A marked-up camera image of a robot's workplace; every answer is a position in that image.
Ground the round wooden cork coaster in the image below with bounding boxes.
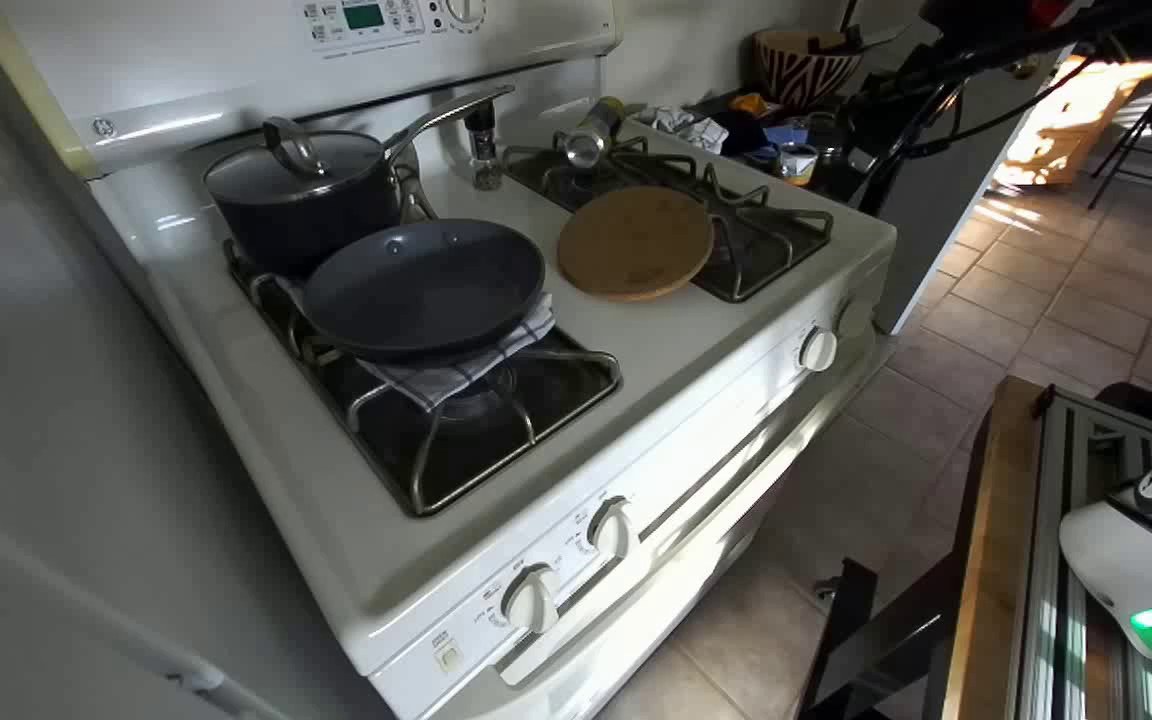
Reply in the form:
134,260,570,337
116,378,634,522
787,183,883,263
558,188,718,301

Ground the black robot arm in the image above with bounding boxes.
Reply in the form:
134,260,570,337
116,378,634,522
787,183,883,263
846,0,1152,214

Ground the dark pot with glass lid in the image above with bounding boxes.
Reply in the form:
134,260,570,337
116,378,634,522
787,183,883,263
206,89,495,278

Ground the white gas stove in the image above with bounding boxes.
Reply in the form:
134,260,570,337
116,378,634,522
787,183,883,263
0,0,895,720

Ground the checkered dish cloth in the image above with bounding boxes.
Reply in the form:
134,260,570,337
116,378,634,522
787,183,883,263
367,297,558,411

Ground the left black stove grate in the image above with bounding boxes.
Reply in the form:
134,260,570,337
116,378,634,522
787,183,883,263
224,244,620,515

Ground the black stove grate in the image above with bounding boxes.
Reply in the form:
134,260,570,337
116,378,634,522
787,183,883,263
224,244,620,515
503,140,832,305

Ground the stove knob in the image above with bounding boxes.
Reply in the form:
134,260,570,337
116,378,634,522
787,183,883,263
590,498,634,557
500,566,558,634
800,330,842,371

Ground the dark frying pan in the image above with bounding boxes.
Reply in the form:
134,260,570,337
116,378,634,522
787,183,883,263
302,220,544,362

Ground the right black stove grate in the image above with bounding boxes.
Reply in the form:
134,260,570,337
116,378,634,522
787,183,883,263
503,140,832,305

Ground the small metal cup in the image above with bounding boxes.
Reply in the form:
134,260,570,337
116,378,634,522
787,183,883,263
561,95,625,167

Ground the front left stove knob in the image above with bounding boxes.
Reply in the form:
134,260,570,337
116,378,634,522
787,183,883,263
500,566,558,634

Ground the right stove knob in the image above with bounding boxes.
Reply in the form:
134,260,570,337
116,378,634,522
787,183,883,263
800,330,842,371

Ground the salt shaker on stove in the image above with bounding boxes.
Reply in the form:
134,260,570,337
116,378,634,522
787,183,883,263
464,100,503,194

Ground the dark side table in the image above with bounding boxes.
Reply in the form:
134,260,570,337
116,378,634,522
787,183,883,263
685,94,928,214

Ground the patterned woven basket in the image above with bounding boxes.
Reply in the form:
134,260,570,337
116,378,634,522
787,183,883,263
758,27,861,108

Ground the white refrigerator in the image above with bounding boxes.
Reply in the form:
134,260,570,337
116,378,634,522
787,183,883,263
0,73,387,720

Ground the wooden edged metal rack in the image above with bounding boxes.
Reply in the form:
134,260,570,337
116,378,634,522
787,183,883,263
928,380,1152,720

